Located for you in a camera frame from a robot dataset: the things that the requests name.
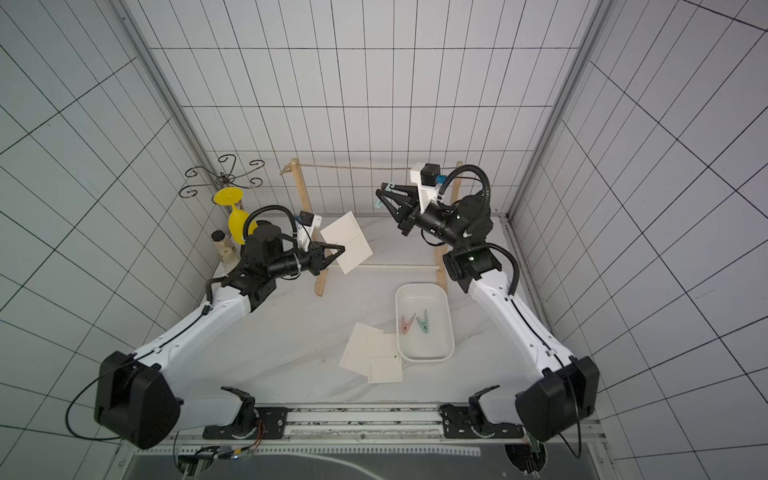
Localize black wire glass rack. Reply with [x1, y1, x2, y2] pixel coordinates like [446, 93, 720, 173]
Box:
[177, 153, 265, 199]

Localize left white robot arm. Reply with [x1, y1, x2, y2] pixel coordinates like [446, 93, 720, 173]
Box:
[94, 205, 345, 449]

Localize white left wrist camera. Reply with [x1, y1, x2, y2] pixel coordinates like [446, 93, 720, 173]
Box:
[295, 211, 315, 251]

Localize white plastic tray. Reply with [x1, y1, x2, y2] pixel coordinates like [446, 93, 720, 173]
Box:
[395, 283, 455, 363]

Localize yellow plastic wine glass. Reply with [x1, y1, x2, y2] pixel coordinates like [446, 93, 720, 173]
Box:
[213, 187, 249, 245]

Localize pink clothespin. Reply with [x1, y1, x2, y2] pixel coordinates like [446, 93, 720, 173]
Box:
[399, 314, 417, 335]

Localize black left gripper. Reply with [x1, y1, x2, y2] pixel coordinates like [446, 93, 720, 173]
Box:
[270, 240, 346, 277]

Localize wooden clothesline stand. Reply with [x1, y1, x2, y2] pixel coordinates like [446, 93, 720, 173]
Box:
[281, 158, 448, 297]

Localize small corked glass bottle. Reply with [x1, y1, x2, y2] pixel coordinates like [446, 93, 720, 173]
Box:
[211, 230, 240, 272]

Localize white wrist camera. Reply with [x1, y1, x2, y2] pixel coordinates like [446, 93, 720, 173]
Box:
[295, 211, 315, 251]
[409, 163, 445, 213]

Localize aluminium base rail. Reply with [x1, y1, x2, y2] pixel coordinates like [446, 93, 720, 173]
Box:
[123, 401, 604, 446]

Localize green clothespin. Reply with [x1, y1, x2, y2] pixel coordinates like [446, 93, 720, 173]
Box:
[415, 310, 430, 334]
[374, 182, 395, 209]

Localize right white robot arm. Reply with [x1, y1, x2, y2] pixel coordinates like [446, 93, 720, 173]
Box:
[376, 163, 600, 442]

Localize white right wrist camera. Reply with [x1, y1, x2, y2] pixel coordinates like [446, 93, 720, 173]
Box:
[409, 163, 445, 213]

